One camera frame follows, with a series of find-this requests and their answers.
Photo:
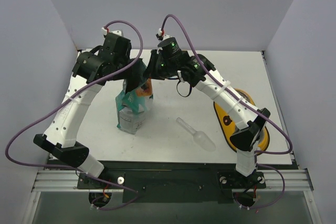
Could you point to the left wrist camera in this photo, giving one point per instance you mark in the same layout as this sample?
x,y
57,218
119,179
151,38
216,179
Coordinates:
x,y
106,30

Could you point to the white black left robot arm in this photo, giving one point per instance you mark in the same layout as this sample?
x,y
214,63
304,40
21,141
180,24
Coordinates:
x,y
60,138

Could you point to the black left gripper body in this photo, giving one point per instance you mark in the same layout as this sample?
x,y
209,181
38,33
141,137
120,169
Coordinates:
x,y
135,74

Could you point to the green white dog food bag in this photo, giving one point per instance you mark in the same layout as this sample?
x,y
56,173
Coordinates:
x,y
133,107

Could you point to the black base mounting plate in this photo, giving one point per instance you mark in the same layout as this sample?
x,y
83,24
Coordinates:
x,y
181,182

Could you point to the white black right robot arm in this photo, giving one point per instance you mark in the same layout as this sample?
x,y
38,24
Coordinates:
x,y
249,120

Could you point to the clear plastic scoop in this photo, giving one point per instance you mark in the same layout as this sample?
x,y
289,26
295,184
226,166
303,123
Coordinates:
x,y
199,137

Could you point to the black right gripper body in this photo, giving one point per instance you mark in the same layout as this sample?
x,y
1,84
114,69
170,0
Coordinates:
x,y
151,67

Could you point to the yellow double bowl feeder tray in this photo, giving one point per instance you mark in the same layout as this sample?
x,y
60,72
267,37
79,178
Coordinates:
x,y
228,128

